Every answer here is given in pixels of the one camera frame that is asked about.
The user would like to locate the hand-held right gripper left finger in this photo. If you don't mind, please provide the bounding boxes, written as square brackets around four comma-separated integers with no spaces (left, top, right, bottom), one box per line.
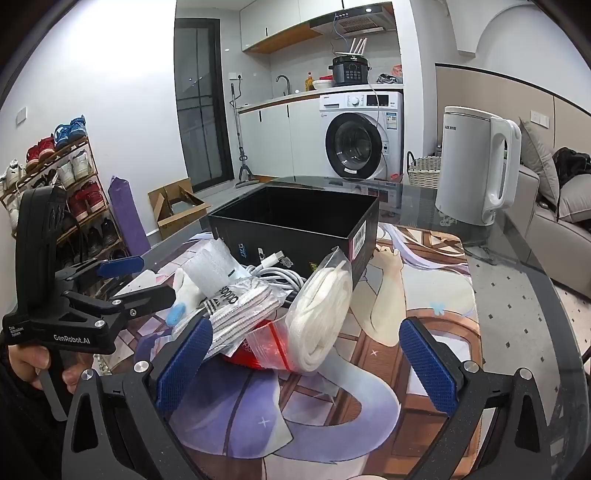
[61,316,215,480]

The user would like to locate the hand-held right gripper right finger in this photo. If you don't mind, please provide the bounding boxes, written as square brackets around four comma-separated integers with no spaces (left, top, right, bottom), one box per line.
[398,318,543,480]

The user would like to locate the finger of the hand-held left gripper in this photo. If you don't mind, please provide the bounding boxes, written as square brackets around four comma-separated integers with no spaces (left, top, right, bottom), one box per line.
[65,285,177,319]
[56,256,146,290]

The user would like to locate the white and blue plush item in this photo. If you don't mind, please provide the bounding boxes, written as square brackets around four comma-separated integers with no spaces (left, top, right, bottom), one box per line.
[167,268,205,326]

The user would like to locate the white foam wrap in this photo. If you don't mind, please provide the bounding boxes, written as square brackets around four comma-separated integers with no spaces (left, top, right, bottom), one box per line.
[185,239,241,301]

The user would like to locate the zip bag of white laces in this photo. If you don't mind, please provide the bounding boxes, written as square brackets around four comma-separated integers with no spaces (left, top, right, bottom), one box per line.
[203,276,282,361]

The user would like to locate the red and white packet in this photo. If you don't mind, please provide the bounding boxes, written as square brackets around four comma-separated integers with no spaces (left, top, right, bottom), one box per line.
[221,318,296,370]

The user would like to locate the clear bag of white rope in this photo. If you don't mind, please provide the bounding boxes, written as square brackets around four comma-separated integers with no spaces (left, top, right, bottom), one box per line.
[285,247,354,374]

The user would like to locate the white cable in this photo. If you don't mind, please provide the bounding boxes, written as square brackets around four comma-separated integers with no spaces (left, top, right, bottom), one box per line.
[240,247,308,296]

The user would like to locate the black cardboard box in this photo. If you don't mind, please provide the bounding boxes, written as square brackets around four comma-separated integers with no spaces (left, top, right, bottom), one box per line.
[208,185,380,289]

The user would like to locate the person's left forearm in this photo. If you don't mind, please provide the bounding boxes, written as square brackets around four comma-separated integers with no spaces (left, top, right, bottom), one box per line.
[0,362,70,480]

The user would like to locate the person's left hand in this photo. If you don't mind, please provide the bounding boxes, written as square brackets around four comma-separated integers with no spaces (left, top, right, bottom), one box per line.
[9,344,96,393]

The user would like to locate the purple yoga mat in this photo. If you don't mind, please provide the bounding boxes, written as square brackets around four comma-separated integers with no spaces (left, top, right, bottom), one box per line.
[107,175,149,259]

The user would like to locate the open brown cardboard box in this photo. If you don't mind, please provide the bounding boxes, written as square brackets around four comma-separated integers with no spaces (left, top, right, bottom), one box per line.
[148,178,212,240]

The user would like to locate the wooden shoe rack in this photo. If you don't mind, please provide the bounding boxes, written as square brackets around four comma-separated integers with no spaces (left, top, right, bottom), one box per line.
[0,136,125,278]

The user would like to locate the shoe rack with shoes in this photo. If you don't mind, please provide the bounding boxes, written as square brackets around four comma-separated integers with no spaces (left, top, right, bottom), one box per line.
[0,115,121,259]

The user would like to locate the floor mop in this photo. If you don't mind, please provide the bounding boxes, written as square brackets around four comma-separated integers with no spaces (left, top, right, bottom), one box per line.
[230,83,259,189]

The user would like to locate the grey sofa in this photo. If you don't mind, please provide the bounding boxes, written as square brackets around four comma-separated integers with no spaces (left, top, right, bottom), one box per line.
[508,117,591,296]

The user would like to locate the dark glass door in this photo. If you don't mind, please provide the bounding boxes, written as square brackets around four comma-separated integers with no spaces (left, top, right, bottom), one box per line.
[174,18,235,193]

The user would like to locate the wicker basket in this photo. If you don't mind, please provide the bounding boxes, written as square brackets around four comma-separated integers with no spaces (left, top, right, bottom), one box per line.
[406,151,443,189]

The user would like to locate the white base cabinets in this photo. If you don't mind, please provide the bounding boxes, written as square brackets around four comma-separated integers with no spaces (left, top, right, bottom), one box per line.
[238,99,324,181]

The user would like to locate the white electric kettle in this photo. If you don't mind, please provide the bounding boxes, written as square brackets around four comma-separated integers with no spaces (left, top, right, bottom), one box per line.
[435,105,522,225]

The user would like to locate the grey pillow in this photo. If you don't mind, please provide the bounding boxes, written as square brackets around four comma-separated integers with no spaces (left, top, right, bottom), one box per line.
[556,173,591,224]
[518,117,559,208]

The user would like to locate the white washing machine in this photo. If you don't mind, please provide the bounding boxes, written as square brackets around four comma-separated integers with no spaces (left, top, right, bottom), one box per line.
[318,88,404,182]

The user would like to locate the black clothes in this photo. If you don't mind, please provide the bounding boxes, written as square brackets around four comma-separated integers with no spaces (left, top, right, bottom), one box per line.
[551,147,591,190]

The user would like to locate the black rice cooker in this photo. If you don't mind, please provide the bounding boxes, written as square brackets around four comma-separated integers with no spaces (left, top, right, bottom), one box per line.
[331,54,370,86]

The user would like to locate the steel range hood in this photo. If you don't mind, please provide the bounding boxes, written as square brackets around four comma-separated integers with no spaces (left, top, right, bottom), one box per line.
[309,2,397,35]

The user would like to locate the white wall cabinets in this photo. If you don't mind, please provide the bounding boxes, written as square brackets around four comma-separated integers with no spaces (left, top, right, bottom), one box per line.
[240,0,395,54]

